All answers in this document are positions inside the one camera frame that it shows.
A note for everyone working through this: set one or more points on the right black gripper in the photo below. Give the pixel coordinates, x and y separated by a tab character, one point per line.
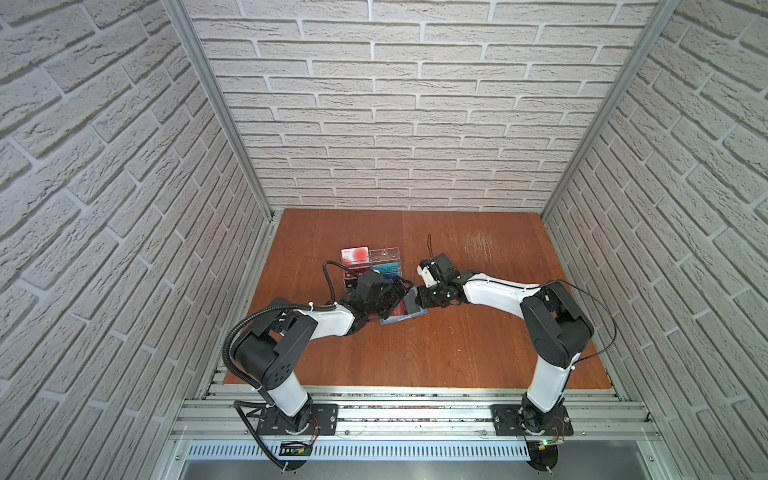
424	300

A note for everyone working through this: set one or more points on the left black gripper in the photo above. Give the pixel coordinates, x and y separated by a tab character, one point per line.
396	293

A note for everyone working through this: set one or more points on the blue leather card holder wallet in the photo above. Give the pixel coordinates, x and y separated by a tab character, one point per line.
415	309

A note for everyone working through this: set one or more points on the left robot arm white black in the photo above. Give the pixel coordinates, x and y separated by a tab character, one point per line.
264	349

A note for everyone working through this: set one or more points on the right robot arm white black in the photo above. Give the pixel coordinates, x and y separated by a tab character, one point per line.
559	329

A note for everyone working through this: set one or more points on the teal blue cards stack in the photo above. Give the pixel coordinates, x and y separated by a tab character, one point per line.
388	269

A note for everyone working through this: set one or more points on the red black cards stack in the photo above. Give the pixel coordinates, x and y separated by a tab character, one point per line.
351	273

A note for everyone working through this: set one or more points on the red card in wallet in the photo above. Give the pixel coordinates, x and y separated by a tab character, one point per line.
401	310

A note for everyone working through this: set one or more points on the clear acrylic card organizer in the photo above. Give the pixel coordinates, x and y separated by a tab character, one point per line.
385	261

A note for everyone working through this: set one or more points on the red white card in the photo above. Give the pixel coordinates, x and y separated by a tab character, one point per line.
355	255

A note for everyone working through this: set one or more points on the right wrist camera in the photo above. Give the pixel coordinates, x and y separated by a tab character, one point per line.
425	273

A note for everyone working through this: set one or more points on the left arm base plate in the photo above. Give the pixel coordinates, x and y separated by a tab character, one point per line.
324	416

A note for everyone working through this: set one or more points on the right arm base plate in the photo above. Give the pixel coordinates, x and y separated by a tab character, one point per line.
516	420

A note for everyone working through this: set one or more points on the aluminium rail frame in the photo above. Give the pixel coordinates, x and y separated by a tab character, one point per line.
421	413

